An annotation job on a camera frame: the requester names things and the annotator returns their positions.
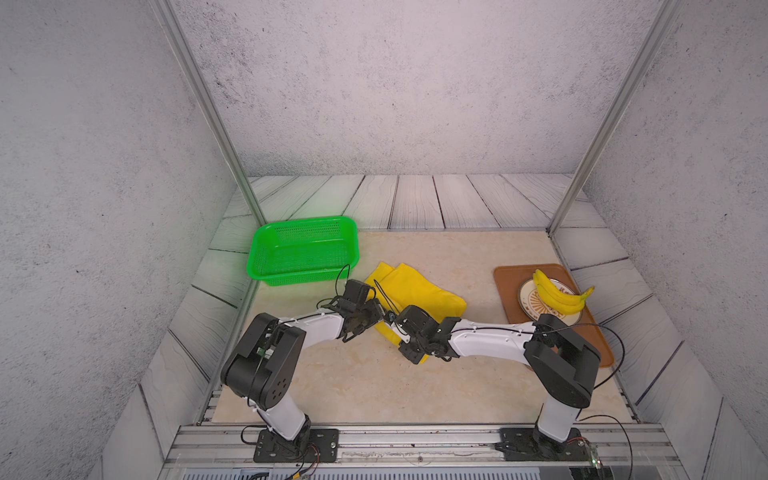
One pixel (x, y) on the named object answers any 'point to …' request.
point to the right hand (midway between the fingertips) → (406, 344)
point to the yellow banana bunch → (563, 302)
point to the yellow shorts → (397, 288)
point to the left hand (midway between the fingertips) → (386, 315)
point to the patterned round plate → (532, 305)
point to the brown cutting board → (510, 279)
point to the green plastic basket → (303, 250)
